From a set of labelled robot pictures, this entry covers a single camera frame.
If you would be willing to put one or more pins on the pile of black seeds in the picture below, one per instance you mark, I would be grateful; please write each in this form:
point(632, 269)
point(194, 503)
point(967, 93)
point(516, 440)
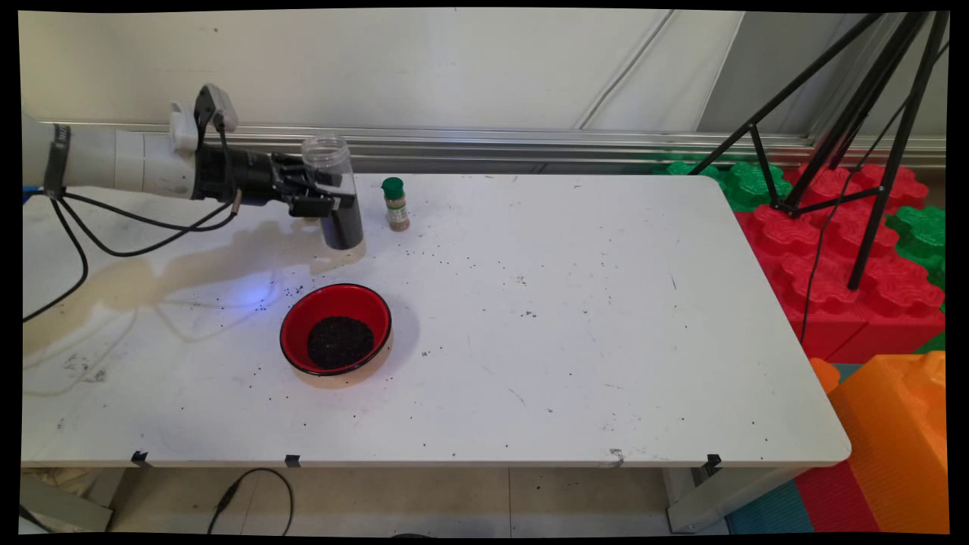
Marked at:
point(341, 342)

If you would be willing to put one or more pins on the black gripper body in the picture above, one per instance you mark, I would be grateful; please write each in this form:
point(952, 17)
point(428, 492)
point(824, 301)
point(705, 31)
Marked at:
point(235, 175)

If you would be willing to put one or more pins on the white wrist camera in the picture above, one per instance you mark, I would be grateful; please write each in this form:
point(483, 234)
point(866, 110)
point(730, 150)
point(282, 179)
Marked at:
point(219, 102)

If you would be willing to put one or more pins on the black tripod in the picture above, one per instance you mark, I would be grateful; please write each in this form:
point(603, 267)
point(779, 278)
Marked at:
point(882, 113)

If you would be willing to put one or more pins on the green cap spice bottle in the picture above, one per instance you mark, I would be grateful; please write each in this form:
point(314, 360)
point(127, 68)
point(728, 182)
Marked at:
point(397, 208)

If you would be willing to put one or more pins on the green puzzle foam block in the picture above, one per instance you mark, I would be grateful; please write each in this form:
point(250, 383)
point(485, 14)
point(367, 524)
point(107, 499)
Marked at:
point(749, 185)
point(923, 235)

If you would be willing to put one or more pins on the blue floor mat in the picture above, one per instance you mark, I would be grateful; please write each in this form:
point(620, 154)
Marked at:
point(768, 511)

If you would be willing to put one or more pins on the grey table leg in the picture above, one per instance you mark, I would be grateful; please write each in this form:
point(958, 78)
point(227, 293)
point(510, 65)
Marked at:
point(60, 503)
point(719, 499)

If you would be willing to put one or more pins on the aluminium rail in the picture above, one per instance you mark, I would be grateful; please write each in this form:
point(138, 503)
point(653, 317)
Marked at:
point(530, 140)

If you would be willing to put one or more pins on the red and green foam blocks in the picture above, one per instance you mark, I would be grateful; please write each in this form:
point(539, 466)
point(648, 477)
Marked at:
point(833, 280)

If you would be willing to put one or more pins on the red bowl with black rim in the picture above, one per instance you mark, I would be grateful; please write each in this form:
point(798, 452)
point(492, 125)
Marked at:
point(303, 318)

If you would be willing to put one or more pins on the orange foam block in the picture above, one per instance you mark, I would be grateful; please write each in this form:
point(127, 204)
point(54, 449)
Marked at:
point(893, 439)

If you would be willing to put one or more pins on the red floor mat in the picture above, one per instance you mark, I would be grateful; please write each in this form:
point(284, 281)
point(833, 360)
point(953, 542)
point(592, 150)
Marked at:
point(833, 499)

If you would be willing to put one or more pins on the clear jar of black seeds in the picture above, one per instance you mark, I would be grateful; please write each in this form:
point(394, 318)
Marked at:
point(344, 219)

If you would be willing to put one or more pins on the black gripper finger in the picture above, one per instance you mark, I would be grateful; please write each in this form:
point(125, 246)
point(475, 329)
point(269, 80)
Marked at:
point(310, 203)
point(291, 168)

